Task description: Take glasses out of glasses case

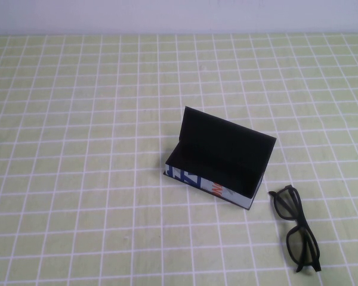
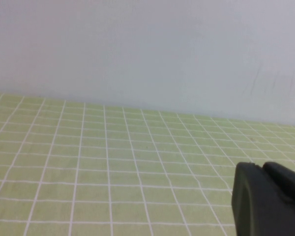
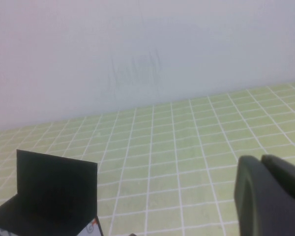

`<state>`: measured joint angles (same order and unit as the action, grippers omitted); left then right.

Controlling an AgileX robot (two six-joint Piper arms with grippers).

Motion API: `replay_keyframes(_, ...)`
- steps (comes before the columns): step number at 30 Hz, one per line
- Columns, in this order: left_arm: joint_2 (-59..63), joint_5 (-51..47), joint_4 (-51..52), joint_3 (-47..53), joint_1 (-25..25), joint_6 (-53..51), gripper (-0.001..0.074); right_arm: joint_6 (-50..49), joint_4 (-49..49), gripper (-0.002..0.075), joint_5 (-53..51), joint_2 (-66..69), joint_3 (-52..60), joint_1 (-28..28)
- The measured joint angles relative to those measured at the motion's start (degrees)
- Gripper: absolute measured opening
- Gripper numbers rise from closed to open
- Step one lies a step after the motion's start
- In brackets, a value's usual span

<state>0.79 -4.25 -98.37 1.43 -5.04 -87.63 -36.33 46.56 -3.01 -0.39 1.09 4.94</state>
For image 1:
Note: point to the black printed glasses case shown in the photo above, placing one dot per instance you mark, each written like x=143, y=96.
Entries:
x=226, y=143

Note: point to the black framed glasses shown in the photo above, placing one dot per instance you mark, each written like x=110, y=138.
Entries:
x=299, y=222

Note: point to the green grid tablecloth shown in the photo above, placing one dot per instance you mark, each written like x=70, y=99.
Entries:
x=77, y=208

